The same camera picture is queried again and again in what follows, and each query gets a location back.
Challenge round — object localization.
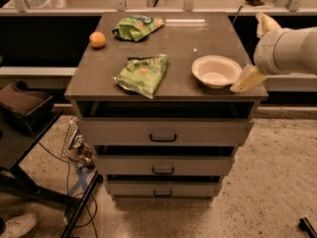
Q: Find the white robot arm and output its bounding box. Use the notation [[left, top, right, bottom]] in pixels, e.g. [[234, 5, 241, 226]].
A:
[[230, 12, 317, 93]]

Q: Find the middle grey drawer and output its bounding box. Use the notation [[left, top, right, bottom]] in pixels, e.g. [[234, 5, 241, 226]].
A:
[[93, 156, 232, 176]]

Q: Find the bottom grey drawer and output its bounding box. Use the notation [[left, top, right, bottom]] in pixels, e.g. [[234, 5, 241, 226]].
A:
[[105, 181, 221, 197]]

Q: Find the black side table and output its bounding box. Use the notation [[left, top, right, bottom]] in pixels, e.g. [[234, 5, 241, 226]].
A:
[[1, 110, 102, 238]]

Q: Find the green chip bag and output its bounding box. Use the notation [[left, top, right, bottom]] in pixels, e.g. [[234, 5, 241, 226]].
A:
[[112, 15, 164, 42], [114, 54, 169, 99]]

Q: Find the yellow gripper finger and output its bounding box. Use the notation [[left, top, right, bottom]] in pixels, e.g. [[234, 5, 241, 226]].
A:
[[230, 64, 266, 93], [256, 12, 280, 39]]

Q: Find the black floor cable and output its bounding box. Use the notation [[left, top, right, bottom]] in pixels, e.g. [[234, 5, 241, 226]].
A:
[[37, 142, 99, 238]]

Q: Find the top grey drawer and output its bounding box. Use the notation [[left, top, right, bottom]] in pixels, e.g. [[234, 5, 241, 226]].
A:
[[77, 119, 254, 146]]

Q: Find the grey drawer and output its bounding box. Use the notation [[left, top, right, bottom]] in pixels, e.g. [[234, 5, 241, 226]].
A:
[[77, 119, 254, 146], [93, 156, 232, 176], [105, 181, 221, 197]]

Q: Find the white shoe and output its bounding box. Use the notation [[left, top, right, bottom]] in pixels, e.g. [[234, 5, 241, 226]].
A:
[[0, 213, 37, 238]]

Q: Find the green chip bag front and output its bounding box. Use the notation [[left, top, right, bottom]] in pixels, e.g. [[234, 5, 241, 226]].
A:
[[114, 54, 169, 99]]

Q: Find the white paper bowl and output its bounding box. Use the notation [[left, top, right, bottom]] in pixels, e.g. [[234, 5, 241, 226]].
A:
[[191, 56, 242, 88]]

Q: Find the grey drawer cabinet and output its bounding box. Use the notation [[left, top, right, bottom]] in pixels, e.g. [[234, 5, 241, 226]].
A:
[[65, 12, 267, 186]]

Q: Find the black object floor corner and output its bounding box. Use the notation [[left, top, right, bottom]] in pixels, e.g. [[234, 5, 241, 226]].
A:
[[299, 217, 317, 238]]

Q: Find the orange fruit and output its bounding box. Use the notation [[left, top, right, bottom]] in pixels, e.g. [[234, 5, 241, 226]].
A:
[[89, 32, 106, 49]]

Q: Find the green chip bag rear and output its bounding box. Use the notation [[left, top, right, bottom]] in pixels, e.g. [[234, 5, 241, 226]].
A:
[[112, 15, 164, 42]]

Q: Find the dark tray on table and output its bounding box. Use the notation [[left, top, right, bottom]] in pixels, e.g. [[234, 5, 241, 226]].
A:
[[0, 80, 53, 128]]

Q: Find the wire basket with snacks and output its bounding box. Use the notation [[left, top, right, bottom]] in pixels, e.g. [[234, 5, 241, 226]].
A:
[[61, 117, 95, 170]]

